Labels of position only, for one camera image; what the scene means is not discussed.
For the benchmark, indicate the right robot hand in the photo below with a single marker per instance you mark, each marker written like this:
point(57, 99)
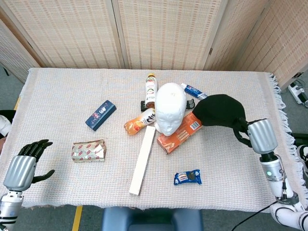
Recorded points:
point(262, 136)

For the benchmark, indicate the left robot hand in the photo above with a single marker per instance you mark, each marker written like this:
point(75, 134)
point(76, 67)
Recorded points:
point(20, 170)

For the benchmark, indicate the black cap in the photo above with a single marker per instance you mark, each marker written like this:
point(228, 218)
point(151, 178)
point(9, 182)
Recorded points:
point(219, 110)

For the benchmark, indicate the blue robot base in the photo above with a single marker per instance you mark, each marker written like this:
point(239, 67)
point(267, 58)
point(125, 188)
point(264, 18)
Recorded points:
point(115, 219)

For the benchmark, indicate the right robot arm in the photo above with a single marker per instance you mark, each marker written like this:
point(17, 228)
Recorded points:
point(274, 178)

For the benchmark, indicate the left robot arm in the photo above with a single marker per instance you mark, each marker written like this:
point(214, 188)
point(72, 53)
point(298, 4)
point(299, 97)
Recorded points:
point(9, 209)

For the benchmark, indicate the white foam mannequin head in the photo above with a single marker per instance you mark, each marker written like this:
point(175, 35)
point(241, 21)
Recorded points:
point(169, 106)

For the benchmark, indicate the black and white sneaker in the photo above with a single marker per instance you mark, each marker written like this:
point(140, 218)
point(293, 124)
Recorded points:
point(303, 154)

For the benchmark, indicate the white rounded object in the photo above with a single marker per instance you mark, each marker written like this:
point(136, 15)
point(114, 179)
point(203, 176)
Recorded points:
point(4, 125)

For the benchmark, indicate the beige woven tablecloth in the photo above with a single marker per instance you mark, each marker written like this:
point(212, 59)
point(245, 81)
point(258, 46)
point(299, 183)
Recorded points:
point(72, 183)

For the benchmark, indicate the white power strip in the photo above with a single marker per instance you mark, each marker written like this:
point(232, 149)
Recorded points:
point(297, 92)

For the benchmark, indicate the silver red snack pack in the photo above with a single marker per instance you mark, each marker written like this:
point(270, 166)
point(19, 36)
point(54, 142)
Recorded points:
point(87, 151)

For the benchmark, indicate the black and grey small device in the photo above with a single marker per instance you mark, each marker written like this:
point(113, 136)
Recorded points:
point(191, 104)

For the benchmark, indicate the toothpaste tube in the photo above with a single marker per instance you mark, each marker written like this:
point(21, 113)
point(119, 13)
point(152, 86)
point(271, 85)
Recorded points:
point(193, 91)

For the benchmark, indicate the orange cracker box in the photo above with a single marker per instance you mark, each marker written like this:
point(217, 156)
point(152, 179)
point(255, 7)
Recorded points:
point(179, 137)

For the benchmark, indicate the blue cookie packet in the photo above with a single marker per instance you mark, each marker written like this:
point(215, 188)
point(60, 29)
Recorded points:
point(187, 177)

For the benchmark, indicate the navy blue patterned box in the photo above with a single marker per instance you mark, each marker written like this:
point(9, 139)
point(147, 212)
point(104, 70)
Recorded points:
point(101, 115)

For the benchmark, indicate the metal screen hinge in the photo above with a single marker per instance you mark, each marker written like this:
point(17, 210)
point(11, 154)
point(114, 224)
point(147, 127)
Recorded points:
point(211, 51)

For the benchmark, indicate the brown drink bottle yellow cap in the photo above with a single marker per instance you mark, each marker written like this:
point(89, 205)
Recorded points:
point(151, 91)

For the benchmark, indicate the long white carton box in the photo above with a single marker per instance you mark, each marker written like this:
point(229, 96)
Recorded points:
point(143, 158)

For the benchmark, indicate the orange juice bottle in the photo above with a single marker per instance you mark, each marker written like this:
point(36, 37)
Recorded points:
point(139, 121)

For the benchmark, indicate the woven folding screen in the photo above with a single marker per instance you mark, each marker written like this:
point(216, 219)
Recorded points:
point(163, 31)

